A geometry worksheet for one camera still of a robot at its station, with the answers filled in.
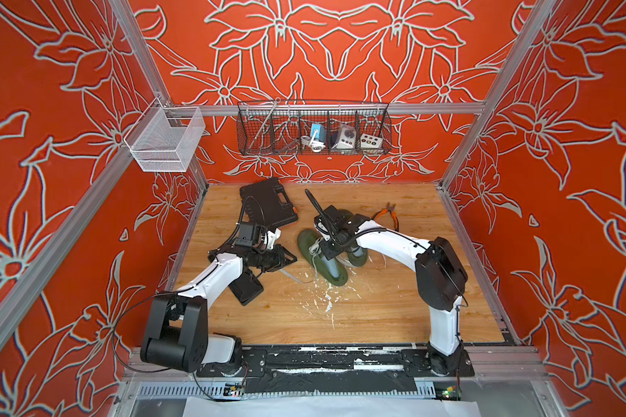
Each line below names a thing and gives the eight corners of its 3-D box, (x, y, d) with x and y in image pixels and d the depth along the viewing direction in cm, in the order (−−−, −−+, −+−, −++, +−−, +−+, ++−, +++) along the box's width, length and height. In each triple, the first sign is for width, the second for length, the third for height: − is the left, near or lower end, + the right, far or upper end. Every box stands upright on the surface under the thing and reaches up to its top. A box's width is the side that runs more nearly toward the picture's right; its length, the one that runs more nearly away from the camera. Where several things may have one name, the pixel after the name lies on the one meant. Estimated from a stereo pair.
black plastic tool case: (249, 238, 102) (246, 232, 98) (236, 196, 117) (234, 189, 113) (299, 222, 107) (299, 215, 103) (281, 183, 122) (280, 176, 118)
